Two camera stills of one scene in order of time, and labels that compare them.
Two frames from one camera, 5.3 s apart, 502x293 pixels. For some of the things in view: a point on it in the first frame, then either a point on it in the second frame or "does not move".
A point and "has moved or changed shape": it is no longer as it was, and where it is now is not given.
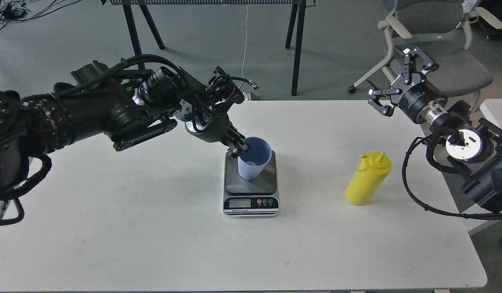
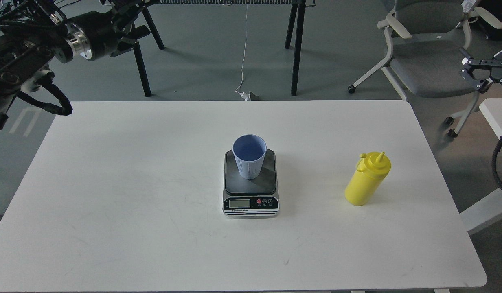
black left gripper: x=206 y=111 to x=95 y=35
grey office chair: x=440 y=29 does not move
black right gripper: x=418 y=96 to x=466 y=74
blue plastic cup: x=251 y=164 has moved or changed shape
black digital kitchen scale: x=257 y=198 does not move
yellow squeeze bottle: x=373 y=169 does not move
